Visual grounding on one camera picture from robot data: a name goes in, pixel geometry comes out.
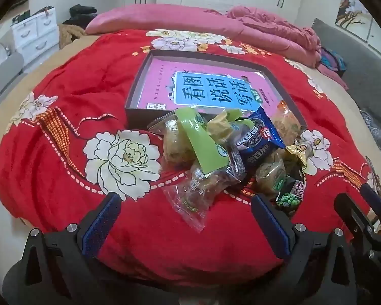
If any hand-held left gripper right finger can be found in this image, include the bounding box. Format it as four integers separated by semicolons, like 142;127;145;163
251;194;358;293

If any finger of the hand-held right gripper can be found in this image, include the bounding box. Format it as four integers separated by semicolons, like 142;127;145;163
333;193;376;249
359;182;381;230

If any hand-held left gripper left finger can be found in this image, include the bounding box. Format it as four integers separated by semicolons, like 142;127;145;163
22;192;122;289

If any black green pea packet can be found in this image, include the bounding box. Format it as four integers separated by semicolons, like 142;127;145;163
275;172;307;218

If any clear round-label pastry packet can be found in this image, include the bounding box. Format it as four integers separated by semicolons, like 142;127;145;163
256;152;288;197

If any dark silver cake packet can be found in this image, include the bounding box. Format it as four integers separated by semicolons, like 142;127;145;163
225;148;248;181

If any yellow snack bar packet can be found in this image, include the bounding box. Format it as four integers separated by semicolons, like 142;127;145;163
284;140;315;172

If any clear brown snack packet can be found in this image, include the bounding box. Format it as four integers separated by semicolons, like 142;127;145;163
162;162;229;232

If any blue cookie packet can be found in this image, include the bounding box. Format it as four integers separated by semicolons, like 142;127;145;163
233;106;286;172

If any orange snack packet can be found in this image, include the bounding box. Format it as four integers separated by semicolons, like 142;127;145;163
271;100;302;147

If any dark shallow cardboard box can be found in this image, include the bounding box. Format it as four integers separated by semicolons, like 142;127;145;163
124;50;307;131

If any yellow-green crinkled snack packet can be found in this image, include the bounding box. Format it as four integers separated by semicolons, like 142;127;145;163
206;108;255;147

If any clear green-striped pastry packet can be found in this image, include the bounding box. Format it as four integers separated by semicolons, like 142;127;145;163
147;107;230;174

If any grey patterned cloth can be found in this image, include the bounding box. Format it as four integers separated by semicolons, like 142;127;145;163
359;110;381;156

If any grey padded headboard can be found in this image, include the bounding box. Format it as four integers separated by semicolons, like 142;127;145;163
311;17;381;134

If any colourful striped cloth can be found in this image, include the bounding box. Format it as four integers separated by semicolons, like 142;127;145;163
319;47;348;78

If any red floral blanket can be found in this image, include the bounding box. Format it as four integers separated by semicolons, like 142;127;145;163
0;28;381;288

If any pink book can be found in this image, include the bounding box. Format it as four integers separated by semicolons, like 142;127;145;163
136;58;281;115

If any brown plush cloth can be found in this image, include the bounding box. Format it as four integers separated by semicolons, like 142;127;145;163
59;24;88;50

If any crumpled pink quilt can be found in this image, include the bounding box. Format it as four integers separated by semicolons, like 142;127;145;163
225;6;323;67

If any white drawer cabinet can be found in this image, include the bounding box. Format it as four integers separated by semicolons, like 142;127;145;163
11;6;60;56

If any dark clothes pile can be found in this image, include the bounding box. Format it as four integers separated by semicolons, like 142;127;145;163
63;4;97;26

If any long pink folded blanket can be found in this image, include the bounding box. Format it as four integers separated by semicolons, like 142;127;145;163
86;5;258;43

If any flower wall painting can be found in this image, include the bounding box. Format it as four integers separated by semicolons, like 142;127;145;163
335;0;373;42

